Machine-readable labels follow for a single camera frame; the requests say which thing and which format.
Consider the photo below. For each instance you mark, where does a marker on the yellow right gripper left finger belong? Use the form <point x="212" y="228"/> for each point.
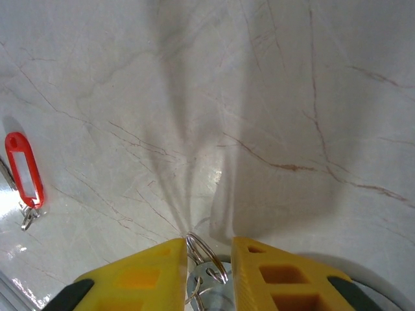
<point x="146" y="285"/>

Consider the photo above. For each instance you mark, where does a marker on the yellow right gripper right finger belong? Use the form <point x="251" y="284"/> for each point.
<point x="253" y="291"/>

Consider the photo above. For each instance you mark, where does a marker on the large silver keyring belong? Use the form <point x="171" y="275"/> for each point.
<point x="193" y="236"/>

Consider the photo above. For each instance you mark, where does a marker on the red plastic key tag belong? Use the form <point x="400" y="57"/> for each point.
<point x="12" y="152"/>

